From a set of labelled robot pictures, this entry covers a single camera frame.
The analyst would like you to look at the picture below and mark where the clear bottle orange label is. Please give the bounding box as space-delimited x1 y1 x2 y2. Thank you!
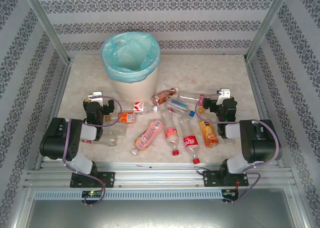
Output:
104 112 137 125

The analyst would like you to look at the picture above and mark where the brown coffee drink bottle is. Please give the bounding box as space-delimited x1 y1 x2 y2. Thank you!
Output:
150 87 180 106

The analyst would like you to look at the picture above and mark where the left aluminium frame post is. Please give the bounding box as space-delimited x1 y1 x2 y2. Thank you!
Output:
19 0 71 65

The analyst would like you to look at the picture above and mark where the right aluminium side rail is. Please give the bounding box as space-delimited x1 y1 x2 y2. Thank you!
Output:
244 59 286 168

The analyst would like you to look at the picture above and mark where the orange juice bottle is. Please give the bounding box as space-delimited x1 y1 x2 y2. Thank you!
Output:
199 120 220 148

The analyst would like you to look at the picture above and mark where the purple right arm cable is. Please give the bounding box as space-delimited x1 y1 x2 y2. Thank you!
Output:
195 92 280 203

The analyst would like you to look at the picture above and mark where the small clear bottle green cap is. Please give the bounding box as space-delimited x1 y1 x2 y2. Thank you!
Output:
98 124 127 147

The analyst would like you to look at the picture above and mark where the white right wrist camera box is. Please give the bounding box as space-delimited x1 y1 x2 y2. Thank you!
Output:
216 88 232 105

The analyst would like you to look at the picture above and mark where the right aluminium frame post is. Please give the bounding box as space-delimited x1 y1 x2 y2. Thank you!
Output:
244 0 293 61

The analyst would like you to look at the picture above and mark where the cream ribbed plastic bin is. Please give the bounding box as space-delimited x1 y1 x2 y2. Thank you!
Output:
109 62 160 102

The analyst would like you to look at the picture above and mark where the slotted grey cable duct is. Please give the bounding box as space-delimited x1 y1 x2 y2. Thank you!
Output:
33 189 224 200

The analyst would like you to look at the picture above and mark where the clear bottle small red label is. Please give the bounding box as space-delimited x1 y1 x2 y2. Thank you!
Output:
177 91 208 105

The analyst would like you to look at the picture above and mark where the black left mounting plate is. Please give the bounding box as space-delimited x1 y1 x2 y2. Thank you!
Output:
69 171 116 188

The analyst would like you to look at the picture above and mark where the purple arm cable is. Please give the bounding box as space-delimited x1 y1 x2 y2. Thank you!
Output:
61 95 123 208
195 92 280 203

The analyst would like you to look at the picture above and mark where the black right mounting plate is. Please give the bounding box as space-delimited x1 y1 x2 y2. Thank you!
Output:
202 170 250 188

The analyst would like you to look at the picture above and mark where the pink bottle white cap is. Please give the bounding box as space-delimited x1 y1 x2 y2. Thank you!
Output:
131 119 164 155

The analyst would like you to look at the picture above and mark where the metal sheet panel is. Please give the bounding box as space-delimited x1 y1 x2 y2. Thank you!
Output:
9 187 311 228

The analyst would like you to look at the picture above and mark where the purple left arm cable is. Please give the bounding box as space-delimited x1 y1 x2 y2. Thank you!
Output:
61 95 123 208

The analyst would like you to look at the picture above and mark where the left aluminium side rail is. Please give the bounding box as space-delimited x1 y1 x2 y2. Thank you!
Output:
33 59 73 171

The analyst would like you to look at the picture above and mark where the right controller board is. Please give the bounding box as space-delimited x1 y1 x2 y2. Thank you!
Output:
221 188 240 196

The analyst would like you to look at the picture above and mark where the clear bottle red-white label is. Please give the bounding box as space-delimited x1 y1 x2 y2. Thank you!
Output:
113 100 159 115

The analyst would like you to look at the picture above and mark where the clear bottle pink label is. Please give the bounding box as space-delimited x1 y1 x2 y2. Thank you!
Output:
160 112 181 156

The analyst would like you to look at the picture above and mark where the controller board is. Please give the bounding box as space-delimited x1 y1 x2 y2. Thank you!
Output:
81 190 104 198
221 188 240 196

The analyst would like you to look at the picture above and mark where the beige trash bin blue liner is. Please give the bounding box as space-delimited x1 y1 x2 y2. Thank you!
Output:
100 32 161 84

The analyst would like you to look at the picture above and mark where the black mounting plate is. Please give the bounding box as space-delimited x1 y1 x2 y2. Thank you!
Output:
69 171 116 188
202 170 250 188

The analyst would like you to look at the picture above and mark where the aluminium side rail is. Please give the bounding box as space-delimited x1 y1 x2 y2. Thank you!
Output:
33 59 73 171
244 59 286 168

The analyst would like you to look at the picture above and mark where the left controller board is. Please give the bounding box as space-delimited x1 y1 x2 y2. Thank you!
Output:
81 190 104 198

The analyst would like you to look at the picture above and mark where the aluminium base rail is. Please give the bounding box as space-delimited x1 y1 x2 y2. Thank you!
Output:
23 162 294 188

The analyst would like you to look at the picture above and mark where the aluminium frame post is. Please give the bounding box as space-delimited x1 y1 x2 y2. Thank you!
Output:
244 0 293 61
19 0 71 65

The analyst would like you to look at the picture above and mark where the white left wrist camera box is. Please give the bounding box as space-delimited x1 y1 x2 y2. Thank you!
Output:
88 91 111 107

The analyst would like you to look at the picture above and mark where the clear bottle blue label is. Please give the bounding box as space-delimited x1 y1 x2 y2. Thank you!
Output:
164 98 196 117

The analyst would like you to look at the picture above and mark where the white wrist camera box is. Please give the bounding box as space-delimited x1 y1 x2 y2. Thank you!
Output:
88 91 111 107
216 88 232 105

